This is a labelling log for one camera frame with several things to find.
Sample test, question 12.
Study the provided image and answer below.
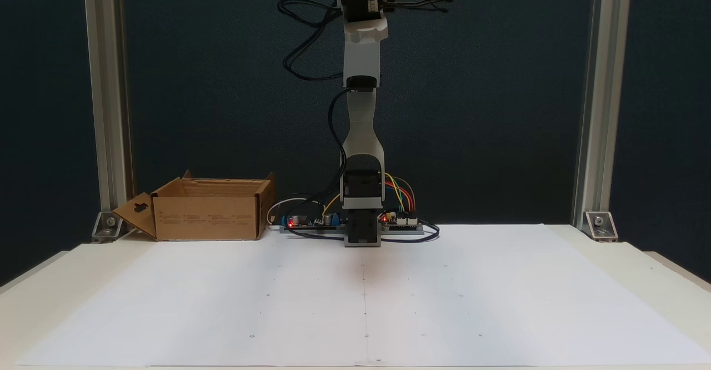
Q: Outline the red jumper wire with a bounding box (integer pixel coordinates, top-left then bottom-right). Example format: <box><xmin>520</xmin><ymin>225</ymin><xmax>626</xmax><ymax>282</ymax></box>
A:
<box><xmin>384</xmin><ymin>181</ymin><xmax>414</xmax><ymax>215</ymax></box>

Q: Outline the thick black power cable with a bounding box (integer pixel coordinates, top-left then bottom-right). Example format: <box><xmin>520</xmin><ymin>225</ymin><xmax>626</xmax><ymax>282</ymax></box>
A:
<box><xmin>283</xmin><ymin>223</ymin><xmax>440</xmax><ymax>244</ymax></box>

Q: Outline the aluminium profile post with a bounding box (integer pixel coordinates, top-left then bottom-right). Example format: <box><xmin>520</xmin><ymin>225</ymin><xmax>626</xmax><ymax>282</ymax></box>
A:
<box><xmin>571</xmin><ymin>0</ymin><xmax>634</xmax><ymax>232</ymax></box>
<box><xmin>82</xmin><ymin>0</ymin><xmax>136</xmax><ymax>232</ymax></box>

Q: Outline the blue board with wire sockets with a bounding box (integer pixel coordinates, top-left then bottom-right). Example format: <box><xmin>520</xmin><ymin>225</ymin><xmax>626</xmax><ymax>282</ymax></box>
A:
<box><xmin>380</xmin><ymin>213</ymin><xmax>423</xmax><ymax>229</ymax></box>

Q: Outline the aluminium corner bracket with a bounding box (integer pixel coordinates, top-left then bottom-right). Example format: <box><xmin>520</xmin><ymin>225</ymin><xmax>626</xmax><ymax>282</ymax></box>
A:
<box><xmin>584</xmin><ymin>211</ymin><xmax>619</xmax><ymax>242</ymax></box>
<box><xmin>91</xmin><ymin>210</ymin><xmax>132</xmax><ymax>243</ymax></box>

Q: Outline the orange jumper wire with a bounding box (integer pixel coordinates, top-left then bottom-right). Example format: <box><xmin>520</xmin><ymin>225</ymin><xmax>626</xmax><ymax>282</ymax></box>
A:
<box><xmin>389</xmin><ymin>176</ymin><xmax>417</xmax><ymax>215</ymax></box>

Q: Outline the grey mounting plate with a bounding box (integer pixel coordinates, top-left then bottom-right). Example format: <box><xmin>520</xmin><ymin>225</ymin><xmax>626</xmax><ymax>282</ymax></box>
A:
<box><xmin>279</xmin><ymin>224</ymin><xmax>425</xmax><ymax>235</ymax></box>

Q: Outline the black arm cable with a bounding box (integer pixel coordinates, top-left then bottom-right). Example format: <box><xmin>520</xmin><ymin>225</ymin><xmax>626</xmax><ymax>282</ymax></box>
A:
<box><xmin>328</xmin><ymin>88</ymin><xmax>352</xmax><ymax>204</ymax></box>

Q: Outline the green jumper wire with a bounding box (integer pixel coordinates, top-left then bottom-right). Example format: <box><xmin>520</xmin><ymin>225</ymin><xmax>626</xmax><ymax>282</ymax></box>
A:
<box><xmin>387</xmin><ymin>177</ymin><xmax>405</xmax><ymax>214</ymax></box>

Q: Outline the white usb cable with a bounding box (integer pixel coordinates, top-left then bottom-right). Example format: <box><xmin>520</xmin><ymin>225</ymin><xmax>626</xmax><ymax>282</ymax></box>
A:
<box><xmin>267</xmin><ymin>196</ymin><xmax>313</xmax><ymax>227</ymax></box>

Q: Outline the blue board with capacitors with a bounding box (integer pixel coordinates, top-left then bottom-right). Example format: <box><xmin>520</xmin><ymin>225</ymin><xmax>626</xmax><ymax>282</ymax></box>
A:
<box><xmin>294</xmin><ymin>212</ymin><xmax>344</xmax><ymax>231</ymax></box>

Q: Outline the yellow jumper wire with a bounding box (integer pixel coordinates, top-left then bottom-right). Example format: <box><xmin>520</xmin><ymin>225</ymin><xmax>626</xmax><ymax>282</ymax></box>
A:
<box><xmin>384</xmin><ymin>173</ymin><xmax>405</xmax><ymax>214</ymax></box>

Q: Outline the brown cardboard box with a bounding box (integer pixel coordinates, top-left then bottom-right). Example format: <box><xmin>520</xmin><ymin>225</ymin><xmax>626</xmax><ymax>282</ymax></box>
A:
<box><xmin>113</xmin><ymin>170</ymin><xmax>277</xmax><ymax>242</ymax></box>

